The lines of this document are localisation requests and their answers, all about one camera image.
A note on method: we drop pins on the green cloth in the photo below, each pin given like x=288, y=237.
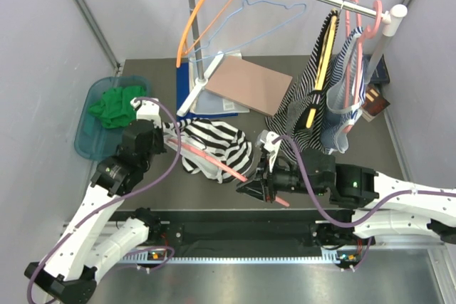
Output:
x=114, y=110

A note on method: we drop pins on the blue mat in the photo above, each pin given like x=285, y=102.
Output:
x=183, y=90

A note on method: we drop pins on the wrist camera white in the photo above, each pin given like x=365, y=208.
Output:
x=269, y=142
x=147, y=110

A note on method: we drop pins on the black white striped tank top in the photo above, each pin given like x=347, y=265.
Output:
x=227, y=144

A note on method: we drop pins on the teal plastic bin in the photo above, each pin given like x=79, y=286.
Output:
x=93, y=141

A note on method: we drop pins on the thin striped black white garment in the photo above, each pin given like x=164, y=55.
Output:
x=300, y=114

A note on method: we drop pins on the blue white striped garment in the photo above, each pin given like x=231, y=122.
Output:
x=345, y=95

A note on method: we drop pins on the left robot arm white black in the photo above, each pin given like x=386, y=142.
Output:
x=71, y=271

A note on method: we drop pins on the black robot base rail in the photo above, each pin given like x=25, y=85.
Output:
x=306, y=227

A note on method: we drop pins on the clothes rack metal white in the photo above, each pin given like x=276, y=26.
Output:
x=391, y=21

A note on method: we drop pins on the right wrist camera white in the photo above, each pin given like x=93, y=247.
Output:
x=269, y=142

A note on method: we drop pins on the brown wooden box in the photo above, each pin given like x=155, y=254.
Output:
x=374, y=104

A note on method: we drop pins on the dark blue book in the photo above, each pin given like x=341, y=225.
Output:
x=380, y=75

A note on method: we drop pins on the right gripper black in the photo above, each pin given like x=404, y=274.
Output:
x=256, y=188

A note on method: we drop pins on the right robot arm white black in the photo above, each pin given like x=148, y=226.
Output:
x=356, y=200

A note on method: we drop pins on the yellow black hanger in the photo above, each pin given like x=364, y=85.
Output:
x=323, y=62

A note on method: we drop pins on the pink brown board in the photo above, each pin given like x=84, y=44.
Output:
x=251, y=85

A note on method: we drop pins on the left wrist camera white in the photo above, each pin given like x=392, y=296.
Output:
x=147, y=110

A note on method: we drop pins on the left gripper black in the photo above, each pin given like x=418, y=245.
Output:
x=161, y=147

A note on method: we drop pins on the light blue wire hanger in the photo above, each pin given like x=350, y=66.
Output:
x=245, y=24

